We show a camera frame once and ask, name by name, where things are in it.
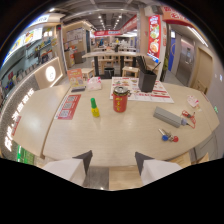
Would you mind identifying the grey power bank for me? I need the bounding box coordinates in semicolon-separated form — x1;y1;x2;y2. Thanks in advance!
152;106;189;129

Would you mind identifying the red QR code sticker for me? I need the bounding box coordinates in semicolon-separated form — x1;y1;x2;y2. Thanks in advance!
54;93;82;121

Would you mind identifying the small yellow green-capped bottle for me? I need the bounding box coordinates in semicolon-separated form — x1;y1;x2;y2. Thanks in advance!
90;97;101;118

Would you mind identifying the red drink can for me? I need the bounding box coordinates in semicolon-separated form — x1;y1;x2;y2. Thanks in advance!
112;86;131;114

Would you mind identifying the small pink white packet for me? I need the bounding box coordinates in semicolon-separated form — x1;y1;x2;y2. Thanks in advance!
186;94;201;109

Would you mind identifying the laminated menu sheet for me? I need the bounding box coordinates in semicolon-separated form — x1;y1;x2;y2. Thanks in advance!
109;76;175;104

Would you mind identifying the pink tissue pack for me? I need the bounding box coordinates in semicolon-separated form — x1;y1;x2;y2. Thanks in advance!
85;76;103;92

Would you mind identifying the black chopstick holder box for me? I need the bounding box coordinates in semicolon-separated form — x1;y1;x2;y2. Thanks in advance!
137;61;162;93

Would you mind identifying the orange table sign stand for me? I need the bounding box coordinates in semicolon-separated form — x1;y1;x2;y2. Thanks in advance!
67;68;87;90

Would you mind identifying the wooden stool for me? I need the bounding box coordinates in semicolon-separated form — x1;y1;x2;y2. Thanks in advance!
121;65;140;79
80;67;96;81

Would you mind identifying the black trash bin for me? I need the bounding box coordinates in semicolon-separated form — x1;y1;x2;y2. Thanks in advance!
103;67;115;80

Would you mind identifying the wooden dining table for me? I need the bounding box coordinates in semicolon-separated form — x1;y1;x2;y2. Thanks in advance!
81;50;142;77

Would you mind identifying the red food poster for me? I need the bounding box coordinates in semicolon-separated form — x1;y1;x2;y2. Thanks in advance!
146;15;162;61

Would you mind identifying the keychain with blue red tags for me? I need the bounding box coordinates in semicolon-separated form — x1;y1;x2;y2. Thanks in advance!
158;128;180;143

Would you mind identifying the red charging cable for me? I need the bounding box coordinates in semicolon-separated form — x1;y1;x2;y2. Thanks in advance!
181;110;197;129

